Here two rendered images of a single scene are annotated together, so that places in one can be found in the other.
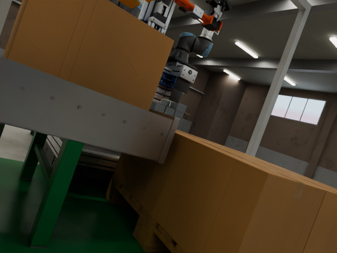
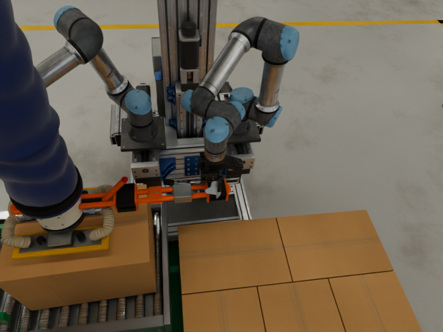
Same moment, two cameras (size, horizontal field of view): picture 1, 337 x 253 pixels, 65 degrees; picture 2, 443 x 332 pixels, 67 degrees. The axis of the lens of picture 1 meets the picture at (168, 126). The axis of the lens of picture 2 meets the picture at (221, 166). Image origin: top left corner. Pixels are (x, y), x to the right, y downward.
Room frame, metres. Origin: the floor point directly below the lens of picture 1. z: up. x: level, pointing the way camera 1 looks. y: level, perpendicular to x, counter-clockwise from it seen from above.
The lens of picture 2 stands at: (0.85, -0.31, 2.30)
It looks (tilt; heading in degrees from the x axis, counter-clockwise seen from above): 52 degrees down; 21
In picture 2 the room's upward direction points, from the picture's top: 7 degrees clockwise
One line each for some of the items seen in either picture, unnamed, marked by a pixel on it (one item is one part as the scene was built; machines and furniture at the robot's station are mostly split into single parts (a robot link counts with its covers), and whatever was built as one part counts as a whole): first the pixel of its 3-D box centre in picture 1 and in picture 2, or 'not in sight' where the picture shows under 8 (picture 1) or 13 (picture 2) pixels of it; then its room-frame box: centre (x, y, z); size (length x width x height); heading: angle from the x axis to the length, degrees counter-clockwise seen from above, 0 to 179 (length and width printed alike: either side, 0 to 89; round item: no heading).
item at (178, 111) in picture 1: (160, 115); not in sight; (9.17, 0.39, 0.62); 1.24 x 0.87 x 1.23; 126
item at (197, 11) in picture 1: (195, 12); (182, 193); (1.47, 0.08, 1.20); 0.07 x 0.07 x 0.04; 36
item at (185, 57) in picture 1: (180, 55); (237, 119); (2.08, 0.10, 1.09); 0.15 x 0.15 x 0.10
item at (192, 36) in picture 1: (186, 42); (241, 103); (2.08, 0.10, 1.20); 0.13 x 0.12 x 0.14; 88
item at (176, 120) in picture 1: (140, 111); (165, 256); (1.42, 0.17, 0.58); 0.70 x 0.03 x 0.06; 34
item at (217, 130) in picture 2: not in sight; (216, 134); (1.54, -0.01, 1.51); 0.09 x 0.08 x 0.11; 178
